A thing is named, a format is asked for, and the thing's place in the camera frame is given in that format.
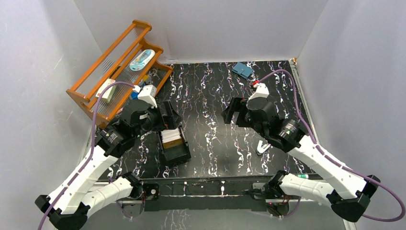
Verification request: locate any green white marker pen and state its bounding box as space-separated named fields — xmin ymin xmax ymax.
xmin=296 ymin=174 xmax=309 ymax=179

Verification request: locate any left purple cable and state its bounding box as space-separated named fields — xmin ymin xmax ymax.
xmin=37 ymin=81 xmax=136 ymax=230

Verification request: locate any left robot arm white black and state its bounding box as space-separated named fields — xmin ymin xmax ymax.
xmin=35 ymin=100 xmax=183 ymax=230

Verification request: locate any white plastic clip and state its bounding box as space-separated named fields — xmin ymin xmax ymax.
xmin=256 ymin=140 xmax=271 ymax=156

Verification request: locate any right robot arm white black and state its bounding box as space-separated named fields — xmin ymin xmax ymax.
xmin=221 ymin=97 xmax=377 ymax=222

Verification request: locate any white red small box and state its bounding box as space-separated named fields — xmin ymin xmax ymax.
xmin=95 ymin=79 xmax=116 ymax=103

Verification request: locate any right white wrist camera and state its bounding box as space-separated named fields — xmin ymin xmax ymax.
xmin=248 ymin=81 xmax=269 ymax=101

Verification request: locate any orange wooden shelf rack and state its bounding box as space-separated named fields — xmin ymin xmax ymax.
xmin=66 ymin=20 xmax=173 ymax=128

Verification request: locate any blue small object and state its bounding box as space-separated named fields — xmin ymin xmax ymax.
xmin=129 ymin=83 xmax=146 ymax=100

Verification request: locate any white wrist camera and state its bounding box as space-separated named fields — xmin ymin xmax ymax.
xmin=138 ymin=85 xmax=158 ymax=108
xmin=248 ymin=81 xmax=269 ymax=101

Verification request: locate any black plastic card box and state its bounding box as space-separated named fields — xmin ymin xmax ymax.
xmin=158 ymin=125 xmax=191 ymax=165

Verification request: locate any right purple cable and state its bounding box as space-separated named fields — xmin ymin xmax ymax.
xmin=258 ymin=69 xmax=406 ymax=222

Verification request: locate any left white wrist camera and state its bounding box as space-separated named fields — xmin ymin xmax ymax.
xmin=138 ymin=85 xmax=158 ymax=108

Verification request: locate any white card stack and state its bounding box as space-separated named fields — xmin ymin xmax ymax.
xmin=160 ymin=129 xmax=182 ymax=143

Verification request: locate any purple cable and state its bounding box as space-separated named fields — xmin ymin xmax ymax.
xmin=258 ymin=69 xmax=406 ymax=222
xmin=37 ymin=81 xmax=136 ymax=230

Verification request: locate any blue card holder wallet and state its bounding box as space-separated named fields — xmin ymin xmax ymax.
xmin=232 ymin=62 xmax=253 ymax=79

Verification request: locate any light blue oval case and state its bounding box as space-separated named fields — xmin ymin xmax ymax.
xmin=129 ymin=49 xmax=155 ymax=71

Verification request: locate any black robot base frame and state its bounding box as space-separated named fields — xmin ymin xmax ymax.
xmin=120 ymin=174 xmax=302 ymax=219

